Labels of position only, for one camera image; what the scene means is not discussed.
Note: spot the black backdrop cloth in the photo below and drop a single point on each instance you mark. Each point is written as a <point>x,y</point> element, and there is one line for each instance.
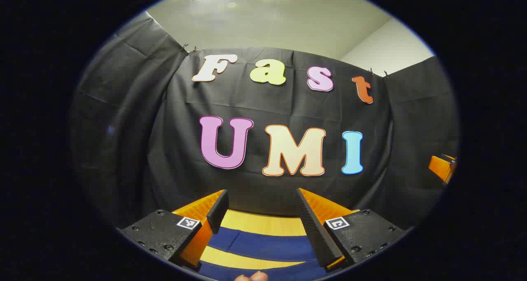
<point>164,128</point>

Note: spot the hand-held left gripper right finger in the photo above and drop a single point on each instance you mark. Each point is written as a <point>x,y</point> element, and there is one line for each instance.
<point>313,231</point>

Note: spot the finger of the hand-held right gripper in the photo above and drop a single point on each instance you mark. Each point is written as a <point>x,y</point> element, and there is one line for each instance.
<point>440,167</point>

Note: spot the blue denim jeans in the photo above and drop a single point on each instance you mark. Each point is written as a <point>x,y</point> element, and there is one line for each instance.
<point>263,244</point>

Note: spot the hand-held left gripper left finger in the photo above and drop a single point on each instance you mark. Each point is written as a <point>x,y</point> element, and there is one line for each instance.
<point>218,211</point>

